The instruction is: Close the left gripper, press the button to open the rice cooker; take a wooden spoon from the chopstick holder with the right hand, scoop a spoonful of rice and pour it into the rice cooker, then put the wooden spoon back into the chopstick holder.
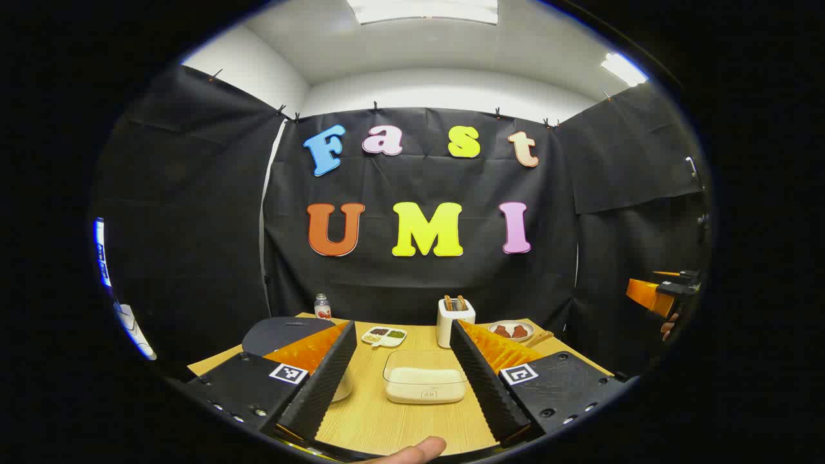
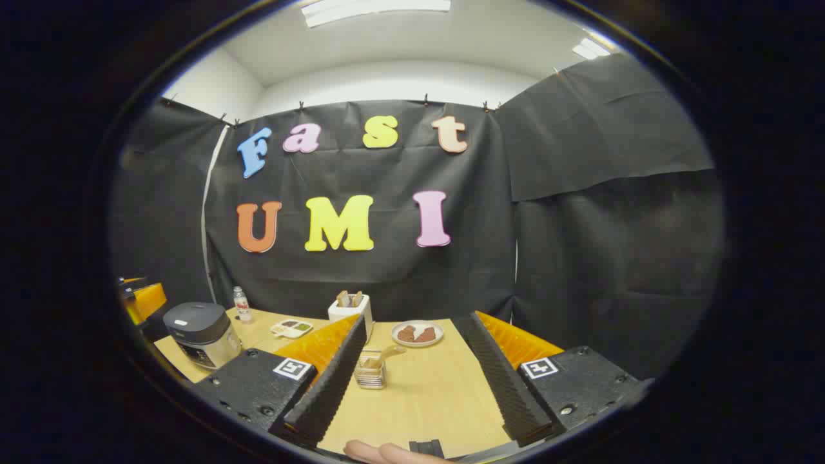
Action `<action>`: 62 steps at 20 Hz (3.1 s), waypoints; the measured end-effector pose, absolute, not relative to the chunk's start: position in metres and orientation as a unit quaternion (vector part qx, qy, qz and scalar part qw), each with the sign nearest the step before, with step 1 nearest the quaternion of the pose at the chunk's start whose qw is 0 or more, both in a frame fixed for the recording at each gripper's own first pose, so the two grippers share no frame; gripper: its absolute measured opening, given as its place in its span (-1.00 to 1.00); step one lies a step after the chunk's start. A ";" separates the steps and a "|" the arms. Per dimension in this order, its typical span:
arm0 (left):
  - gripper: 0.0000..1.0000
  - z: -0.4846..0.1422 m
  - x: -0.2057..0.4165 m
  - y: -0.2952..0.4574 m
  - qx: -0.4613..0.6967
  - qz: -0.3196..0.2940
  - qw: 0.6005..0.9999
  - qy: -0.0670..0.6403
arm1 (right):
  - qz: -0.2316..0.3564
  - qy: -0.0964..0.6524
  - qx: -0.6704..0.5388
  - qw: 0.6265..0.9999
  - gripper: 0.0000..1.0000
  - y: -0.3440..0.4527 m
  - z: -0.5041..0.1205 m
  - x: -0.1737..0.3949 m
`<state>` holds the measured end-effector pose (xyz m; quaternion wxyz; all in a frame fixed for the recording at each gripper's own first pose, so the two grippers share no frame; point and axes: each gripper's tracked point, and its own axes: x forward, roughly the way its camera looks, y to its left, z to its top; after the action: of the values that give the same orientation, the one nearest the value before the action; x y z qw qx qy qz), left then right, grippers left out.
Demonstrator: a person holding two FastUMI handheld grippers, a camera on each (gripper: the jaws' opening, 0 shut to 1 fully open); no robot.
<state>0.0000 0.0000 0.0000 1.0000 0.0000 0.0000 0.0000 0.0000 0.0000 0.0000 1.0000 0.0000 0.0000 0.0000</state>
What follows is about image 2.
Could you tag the white round plate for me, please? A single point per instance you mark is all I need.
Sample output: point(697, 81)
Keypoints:
point(417, 345)

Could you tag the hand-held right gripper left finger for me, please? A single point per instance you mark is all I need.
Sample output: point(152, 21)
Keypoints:
point(329, 386)

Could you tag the ceiling light panel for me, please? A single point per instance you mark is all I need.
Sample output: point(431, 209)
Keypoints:
point(592, 49)
point(374, 9)

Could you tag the dark grey rice cooker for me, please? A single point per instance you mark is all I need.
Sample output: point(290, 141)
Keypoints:
point(200, 328)

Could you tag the toast slice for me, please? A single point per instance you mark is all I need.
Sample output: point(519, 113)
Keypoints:
point(343, 299)
point(357, 298)

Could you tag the white toaster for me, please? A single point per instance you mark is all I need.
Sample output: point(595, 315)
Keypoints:
point(351, 312)

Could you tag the wooden spoon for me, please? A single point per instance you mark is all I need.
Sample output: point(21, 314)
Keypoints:
point(390, 352)

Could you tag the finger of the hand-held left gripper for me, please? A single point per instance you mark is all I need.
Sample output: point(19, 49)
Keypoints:
point(148, 300)

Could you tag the small clear bottle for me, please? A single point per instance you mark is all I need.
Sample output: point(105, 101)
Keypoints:
point(242, 309)

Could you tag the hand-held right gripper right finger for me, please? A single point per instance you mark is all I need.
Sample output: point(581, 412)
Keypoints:
point(496, 380)

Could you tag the white divided bean dish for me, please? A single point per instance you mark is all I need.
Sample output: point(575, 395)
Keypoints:
point(291, 328)

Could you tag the brown meat piece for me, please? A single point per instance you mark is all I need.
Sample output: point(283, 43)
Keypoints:
point(406, 334)
point(427, 335)

